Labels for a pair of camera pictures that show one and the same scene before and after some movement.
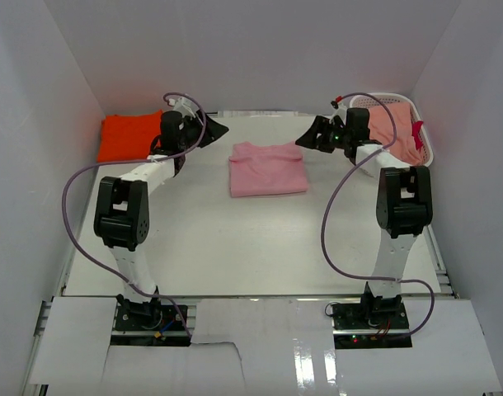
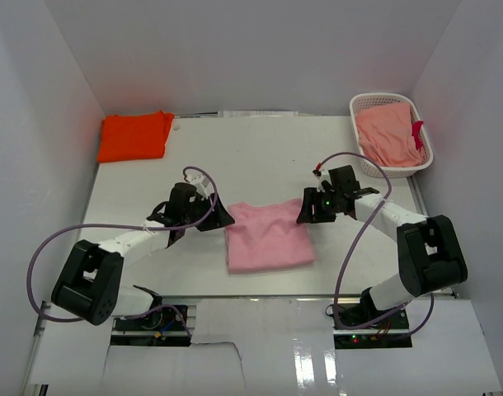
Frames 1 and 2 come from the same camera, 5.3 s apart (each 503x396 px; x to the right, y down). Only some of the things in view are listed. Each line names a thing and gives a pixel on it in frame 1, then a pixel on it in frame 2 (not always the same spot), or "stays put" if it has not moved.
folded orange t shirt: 124,138 stays put
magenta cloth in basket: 416,126 stays put
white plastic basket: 370,100 stays put
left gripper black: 213,129 to 217,219
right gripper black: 321,126 to 311,197
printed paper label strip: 256,113 stays put
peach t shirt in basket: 404,147 stays put
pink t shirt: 266,169 to 266,238
